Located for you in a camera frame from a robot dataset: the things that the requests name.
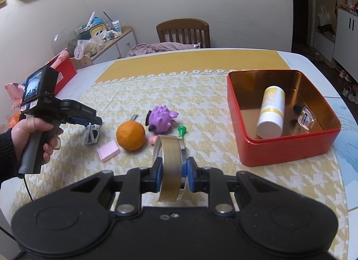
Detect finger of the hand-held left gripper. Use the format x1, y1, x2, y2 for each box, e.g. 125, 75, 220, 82
66, 118, 90, 127
81, 115, 103, 126

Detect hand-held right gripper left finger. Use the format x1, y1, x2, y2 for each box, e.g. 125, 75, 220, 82
70, 158, 164, 217

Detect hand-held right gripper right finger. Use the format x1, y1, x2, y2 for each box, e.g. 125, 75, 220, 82
186, 156, 281, 217

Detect clear tape roll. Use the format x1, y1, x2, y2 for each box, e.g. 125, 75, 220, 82
152, 134, 187, 203

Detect pink ribbed eraser block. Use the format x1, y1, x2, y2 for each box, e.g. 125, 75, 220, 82
97, 140, 121, 163

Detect orange fruit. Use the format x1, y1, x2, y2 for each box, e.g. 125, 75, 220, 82
116, 121, 146, 151

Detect purple spiky toy figure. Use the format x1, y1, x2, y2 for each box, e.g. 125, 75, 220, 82
146, 105, 179, 134

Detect red tin box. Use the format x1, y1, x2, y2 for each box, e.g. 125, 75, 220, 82
227, 70, 341, 167

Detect white and yellow bottle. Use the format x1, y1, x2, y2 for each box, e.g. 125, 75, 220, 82
257, 86, 286, 139

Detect small glass perfume bottle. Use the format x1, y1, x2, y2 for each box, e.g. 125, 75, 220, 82
293, 104, 315, 130

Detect person's left hand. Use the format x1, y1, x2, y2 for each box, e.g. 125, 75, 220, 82
11, 118, 64, 165

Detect red storage bin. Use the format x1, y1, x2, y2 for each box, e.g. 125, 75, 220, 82
45, 53, 78, 96

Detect clear glass dome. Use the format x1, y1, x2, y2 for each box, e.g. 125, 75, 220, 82
51, 34, 61, 54

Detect clear plastic bag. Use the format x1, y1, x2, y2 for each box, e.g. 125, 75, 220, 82
73, 39, 106, 59

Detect yellow houndstooth tablecloth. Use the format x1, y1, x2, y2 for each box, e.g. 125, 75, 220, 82
11, 73, 349, 260

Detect wooden sideboard cabinet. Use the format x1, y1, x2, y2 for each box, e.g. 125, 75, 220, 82
71, 25, 138, 67

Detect blue and yellow toy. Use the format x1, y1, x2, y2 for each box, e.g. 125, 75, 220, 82
89, 17, 108, 40

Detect pink cloth on chair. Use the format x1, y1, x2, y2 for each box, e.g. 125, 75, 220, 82
124, 41, 201, 58

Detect white tube with print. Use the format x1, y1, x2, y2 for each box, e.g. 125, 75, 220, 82
111, 19, 123, 36

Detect plain yellow table runner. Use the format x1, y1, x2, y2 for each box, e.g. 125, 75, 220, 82
94, 48, 292, 85

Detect wooden chair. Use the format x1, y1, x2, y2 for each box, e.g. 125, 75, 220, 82
156, 19, 211, 49

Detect pairs of shoes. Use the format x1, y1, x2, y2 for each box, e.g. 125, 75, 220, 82
337, 66, 358, 102

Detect white tote bag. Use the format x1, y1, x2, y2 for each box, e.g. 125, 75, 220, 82
317, 5, 332, 27

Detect white cupboard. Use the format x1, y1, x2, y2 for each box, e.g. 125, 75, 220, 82
332, 6, 358, 68

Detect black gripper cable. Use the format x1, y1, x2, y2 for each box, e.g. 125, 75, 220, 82
23, 174, 35, 203

